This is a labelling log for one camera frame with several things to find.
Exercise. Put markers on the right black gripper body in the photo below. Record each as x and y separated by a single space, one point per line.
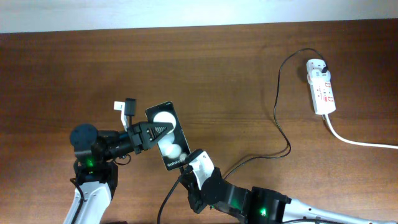
199 203

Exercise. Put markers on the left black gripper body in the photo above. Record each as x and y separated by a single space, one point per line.
135 137

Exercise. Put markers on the black smartphone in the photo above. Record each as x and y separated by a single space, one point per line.
173 146

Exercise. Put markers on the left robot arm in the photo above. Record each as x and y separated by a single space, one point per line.
96 169

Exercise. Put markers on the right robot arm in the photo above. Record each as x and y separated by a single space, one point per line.
257 205

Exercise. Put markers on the white power strip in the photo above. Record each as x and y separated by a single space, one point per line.
320 87

